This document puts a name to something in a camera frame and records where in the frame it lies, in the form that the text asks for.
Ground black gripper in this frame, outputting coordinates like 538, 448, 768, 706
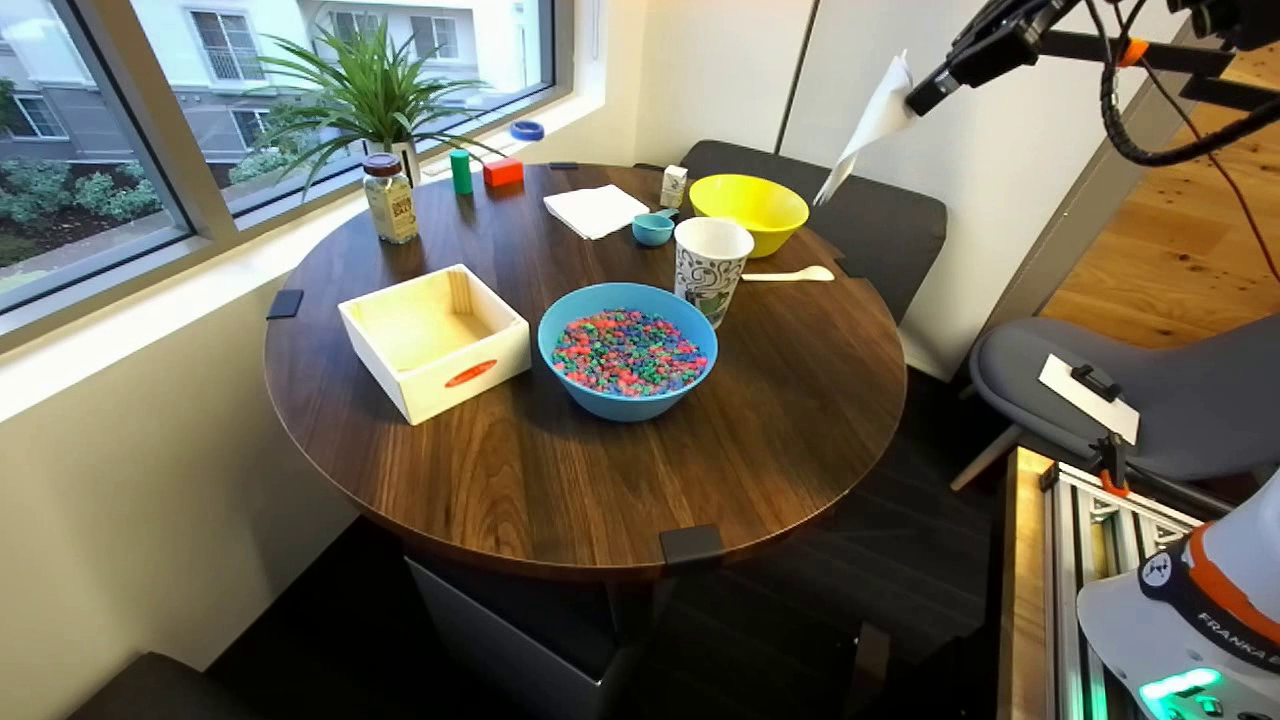
905, 0, 1089, 121

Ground small teal cup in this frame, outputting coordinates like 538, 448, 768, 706
627, 209, 681, 252

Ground folded white napkin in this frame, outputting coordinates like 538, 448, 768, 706
538, 179, 653, 243

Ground green spiky houseplant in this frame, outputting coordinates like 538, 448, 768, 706
244, 15, 505, 184

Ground glass jar with dark lid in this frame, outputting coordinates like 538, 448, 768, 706
358, 153, 425, 248

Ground yellow plastic bowl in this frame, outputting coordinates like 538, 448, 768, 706
682, 173, 810, 261

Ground grey chair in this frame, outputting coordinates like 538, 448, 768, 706
967, 312, 1280, 490

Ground blue bowl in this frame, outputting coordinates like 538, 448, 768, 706
533, 279, 723, 430

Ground dark sofa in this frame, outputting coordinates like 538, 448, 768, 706
676, 137, 950, 333

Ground white cloth napkin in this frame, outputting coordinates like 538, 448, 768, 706
810, 47, 920, 214

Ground colourful beads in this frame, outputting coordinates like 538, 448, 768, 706
546, 307, 711, 401

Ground white paper tag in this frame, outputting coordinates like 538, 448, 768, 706
1036, 351, 1144, 448

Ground small white letter block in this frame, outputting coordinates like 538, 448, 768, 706
657, 159, 691, 217

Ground white plastic spoon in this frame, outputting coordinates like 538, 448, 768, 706
738, 261, 838, 288

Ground dark box under table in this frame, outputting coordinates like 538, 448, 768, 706
400, 556, 636, 720

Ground aluminium frame rail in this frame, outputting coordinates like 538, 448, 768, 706
996, 446, 1211, 720

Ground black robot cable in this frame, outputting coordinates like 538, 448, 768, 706
1090, 47, 1280, 173

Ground patterned paper cup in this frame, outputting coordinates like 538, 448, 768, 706
673, 214, 761, 333

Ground orange block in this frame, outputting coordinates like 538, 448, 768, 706
479, 158, 527, 198

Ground white building outside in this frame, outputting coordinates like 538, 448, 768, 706
0, 0, 553, 272

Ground window frame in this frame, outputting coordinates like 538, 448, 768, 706
0, 0, 564, 351

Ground green cylinder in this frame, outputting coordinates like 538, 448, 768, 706
444, 145, 479, 199

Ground cream wooden box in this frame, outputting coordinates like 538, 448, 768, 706
336, 261, 536, 430

